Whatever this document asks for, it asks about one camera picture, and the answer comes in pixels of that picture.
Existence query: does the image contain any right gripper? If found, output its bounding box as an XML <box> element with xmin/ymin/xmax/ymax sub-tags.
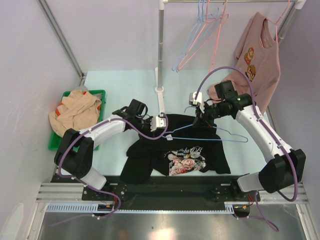
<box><xmin>193</xmin><ymin>100</ymin><xmax>230</xmax><ymax>128</ymax></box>

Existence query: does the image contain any blue wire hanger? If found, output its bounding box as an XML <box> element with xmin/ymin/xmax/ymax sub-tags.
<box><xmin>162</xmin><ymin>114</ymin><xmax>249</xmax><ymax>143</ymax></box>
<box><xmin>171</xmin><ymin>0</ymin><xmax>222</xmax><ymax>72</ymax></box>

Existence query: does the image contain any black t-shirt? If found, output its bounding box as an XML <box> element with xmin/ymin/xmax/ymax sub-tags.
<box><xmin>119</xmin><ymin>113</ymin><xmax>231</xmax><ymax>185</ymax></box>

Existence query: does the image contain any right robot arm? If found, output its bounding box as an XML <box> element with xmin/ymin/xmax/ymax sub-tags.
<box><xmin>189</xmin><ymin>80</ymin><xmax>306</xmax><ymax>202</ymax></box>

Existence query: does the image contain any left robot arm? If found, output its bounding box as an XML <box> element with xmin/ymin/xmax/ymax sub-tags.
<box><xmin>54</xmin><ymin>99</ymin><xmax>165</xmax><ymax>200</ymax></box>

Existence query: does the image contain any pink mario t-shirt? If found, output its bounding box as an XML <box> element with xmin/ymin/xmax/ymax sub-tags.
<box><xmin>207</xmin><ymin>11</ymin><xmax>281</xmax><ymax>112</ymax></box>

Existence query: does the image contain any pink hanger holding shirt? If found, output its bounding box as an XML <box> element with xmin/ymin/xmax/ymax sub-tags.
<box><xmin>266</xmin><ymin>0</ymin><xmax>291</xmax><ymax>44</ymax></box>

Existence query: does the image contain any beige garment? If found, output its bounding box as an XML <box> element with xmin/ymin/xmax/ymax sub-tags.
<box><xmin>48</xmin><ymin>89</ymin><xmax>102</xmax><ymax>137</ymax></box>

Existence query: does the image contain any green plastic bin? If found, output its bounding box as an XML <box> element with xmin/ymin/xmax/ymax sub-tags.
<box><xmin>48</xmin><ymin>89</ymin><xmax>106</xmax><ymax>151</ymax></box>

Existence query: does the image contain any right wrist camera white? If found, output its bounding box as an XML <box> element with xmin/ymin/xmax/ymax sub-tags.
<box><xmin>189</xmin><ymin>91</ymin><xmax>205</xmax><ymax>113</ymax></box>

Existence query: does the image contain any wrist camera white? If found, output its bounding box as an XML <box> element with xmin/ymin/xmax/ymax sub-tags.
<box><xmin>150</xmin><ymin>116</ymin><xmax>167</xmax><ymax>132</ymax></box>
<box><xmin>189</xmin><ymin>91</ymin><xmax>205</xmax><ymax>113</ymax></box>

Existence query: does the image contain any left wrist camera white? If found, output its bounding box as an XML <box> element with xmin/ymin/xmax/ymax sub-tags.
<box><xmin>150</xmin><ymin>116</ymin><xmax>167</xmax><ymax>132</ymax></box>

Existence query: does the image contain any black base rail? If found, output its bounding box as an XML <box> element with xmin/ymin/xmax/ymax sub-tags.
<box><xmin>48</xmin><ymin>175</ymin><xmax>260</xmax><ymax>211</ymax></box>

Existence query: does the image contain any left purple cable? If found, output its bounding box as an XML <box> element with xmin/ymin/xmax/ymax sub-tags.
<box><xmin>56</xmin><ymin>113</ymin><xmax>169</xmax><ymax>223</ymax></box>

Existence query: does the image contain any purple cable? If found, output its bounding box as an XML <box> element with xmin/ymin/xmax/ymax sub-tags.
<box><xmin>194</xmin><ymin>66</ymin><xmax>300</xmax><ymax>232</ymax></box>
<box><xmin>56</xmin><ymin>113</ymin><xmax>169</xmax><ymax>223</ymax></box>

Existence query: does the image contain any pink wire hanger left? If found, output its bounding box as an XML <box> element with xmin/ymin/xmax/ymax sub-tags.
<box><xmin>174</xmin><ymin>0</ymin><xmax>230</xmax><ymax>72</ymax></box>

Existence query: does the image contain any pink wire hanger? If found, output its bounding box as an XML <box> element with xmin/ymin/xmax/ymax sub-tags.
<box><xmin>174</xmin><ymin>0</ymin><xmax>230</xmax><ymax>72</ymax></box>
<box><xmin>209</xmin><ymin>0</ymin><xmax>229</xmax><ymax>72</ymax></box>

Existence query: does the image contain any pink wire hanger middle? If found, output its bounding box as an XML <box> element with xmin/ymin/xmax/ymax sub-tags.
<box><xmin>209</xmin><ymin>0</ymin><xmax>229</xmax><ymax>72</ymax></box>

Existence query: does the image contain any white cable duct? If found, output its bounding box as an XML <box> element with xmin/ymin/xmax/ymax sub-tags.
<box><xmin>45</xmin><ymin>203</ymin><xmax>235</xmax><ymax>215</ymax></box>

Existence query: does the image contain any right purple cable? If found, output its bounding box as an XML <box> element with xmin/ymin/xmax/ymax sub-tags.
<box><xmin>194</xmin><ymin>66</ymin><xmax>300</xmax><ymax>232</ymax></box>

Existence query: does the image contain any aluminium corner post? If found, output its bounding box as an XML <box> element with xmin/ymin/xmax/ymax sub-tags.
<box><xmin>36</xmin><ymin>0</ymin><xmax>85</xmax><ymax>85</ymax></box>

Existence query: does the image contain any clothes rack metal frame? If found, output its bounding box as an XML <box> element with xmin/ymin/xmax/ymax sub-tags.
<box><xmin>154</xmin><ymin>0</ymin><xmax>306</xmax><ymax>117</ymax></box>

